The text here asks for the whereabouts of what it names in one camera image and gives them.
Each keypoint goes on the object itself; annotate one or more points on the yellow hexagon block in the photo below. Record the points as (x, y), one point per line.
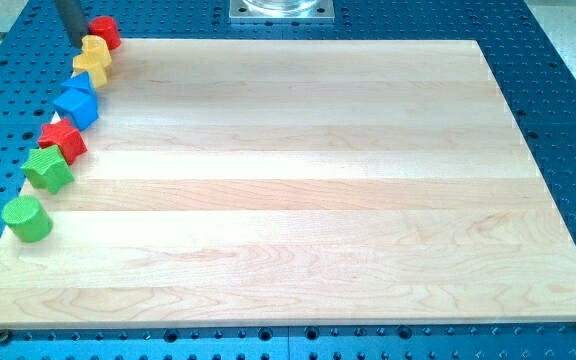
(96, 71)

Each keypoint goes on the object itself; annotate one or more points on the light wooden board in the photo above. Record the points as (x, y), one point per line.
(266, 183)

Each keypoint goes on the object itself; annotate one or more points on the blue cube block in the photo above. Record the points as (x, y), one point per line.
(80, 108)

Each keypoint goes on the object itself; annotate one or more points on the blue triangle block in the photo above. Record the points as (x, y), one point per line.
(81, 82)

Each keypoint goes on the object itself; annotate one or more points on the red star block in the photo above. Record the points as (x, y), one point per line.
(66, 137)

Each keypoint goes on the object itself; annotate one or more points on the red cylinder block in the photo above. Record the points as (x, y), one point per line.
(106, 28)

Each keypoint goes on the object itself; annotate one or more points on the green star block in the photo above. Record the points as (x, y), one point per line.
(46, 168)

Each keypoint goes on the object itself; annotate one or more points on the green cylinder block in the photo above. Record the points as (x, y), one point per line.
(27, 218)

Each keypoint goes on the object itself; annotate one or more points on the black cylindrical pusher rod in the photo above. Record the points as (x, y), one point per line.
(74, 20)

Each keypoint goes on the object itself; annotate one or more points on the left board clamp screw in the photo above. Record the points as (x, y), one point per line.
(5, 336)

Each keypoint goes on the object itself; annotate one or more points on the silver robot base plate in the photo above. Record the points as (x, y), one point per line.
(275, 10)

